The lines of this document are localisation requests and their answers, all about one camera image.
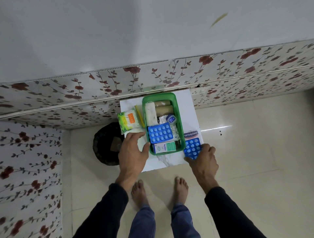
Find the person's right hand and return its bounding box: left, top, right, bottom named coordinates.
left=184, top=143, right=219, bottom=187

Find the person's left hand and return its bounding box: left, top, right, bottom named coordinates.
left=118, top=132, right=151, bottom=183

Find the blue tablet blister pack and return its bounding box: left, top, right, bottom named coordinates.
left=184, top=137, right=203, bottom=160
left=148, top=122, right=174, bottom=144

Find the green plastic basket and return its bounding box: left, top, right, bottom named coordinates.
left=142, top=92, right=186, bottom=156

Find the person's right forearm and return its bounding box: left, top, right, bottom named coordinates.
left=196, top=175, right=266, bottom=238

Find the person's left forearm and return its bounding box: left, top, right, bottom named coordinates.
left=73, top=172, right=140, bottom=238

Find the white teal medicine box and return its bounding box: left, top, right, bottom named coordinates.
left=153, top=141, right=177, bottom=154

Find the white plaster box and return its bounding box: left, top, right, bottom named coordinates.
left=183, top=130, right=202, bottom=145

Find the person's right foot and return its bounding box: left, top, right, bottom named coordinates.
left=174, top=177, right=189, bottom=206

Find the person's foot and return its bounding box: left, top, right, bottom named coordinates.
left=174, top=177, right=189, bottom=206
left=131, top=180, right=150, bottom=209

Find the brown cardboard piece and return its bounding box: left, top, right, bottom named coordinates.
left=110, top=137, right=122, bottom=153

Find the yellow plastic stick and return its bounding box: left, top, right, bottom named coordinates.
left=134, top=105, right=146, bottom=128

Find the green cotton swab packet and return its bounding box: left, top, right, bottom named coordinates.
left=117, top=109, right=142, bottom=135

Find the silver foil tablet strip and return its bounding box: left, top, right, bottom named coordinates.
left=157, top=115, right=181, bottom=142

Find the white gauze roll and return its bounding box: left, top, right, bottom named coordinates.
left=144, top=102, right=157, bottom=127

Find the black round bin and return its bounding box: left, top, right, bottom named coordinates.
left=92, top=122, right=126, bottom=166

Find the person's left foot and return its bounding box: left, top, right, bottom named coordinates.
left=131, top=180, right=150, bottom=209

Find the person's right jeans leg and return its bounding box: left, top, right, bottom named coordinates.
left=171, top=204, right=201, bottom=238

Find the person's jeans leg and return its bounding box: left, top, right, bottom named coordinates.
left=128, top=205, right=156, bottom=238
left=171, top=204, right=201, bottom=238

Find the person's left jeans leg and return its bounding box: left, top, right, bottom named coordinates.
left=128, top=205, right=156, bottom=238

